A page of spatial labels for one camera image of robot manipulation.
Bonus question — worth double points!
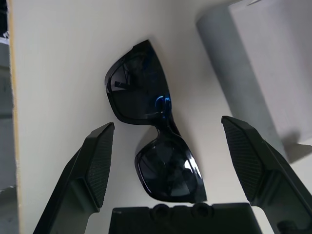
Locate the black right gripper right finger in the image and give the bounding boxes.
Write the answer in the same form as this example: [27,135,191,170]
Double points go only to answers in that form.
[221,116,312,234]

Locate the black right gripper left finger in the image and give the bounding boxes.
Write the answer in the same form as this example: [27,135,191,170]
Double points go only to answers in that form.
[33,122,115,234]

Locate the black sunglasses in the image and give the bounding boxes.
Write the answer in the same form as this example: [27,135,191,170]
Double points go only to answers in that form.
[103,39,208,203]

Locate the grey glasses case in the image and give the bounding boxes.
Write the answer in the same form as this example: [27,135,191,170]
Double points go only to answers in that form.
[195,0,312,164]

